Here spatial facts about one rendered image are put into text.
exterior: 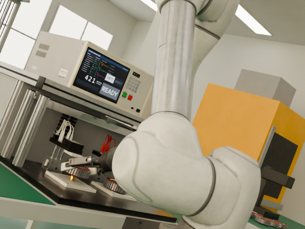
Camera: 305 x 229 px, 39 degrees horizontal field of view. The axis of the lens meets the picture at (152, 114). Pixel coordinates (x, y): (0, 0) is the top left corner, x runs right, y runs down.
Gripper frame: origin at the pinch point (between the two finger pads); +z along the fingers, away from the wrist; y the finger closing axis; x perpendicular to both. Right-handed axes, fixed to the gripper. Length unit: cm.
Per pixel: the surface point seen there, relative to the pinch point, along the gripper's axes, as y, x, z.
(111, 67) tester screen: 7.9, 44.7, -9.9
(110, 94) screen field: 13.2, 35.1, -4.5
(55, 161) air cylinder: -1.6, 4.8, 11.6
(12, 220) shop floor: 92, 7, 180
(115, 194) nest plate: 18.0, -7.8, -3.7
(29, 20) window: 286, 429, 493
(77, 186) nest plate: -1.8, -7.3, -3.3
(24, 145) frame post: -20.0, 6.5, 6.6
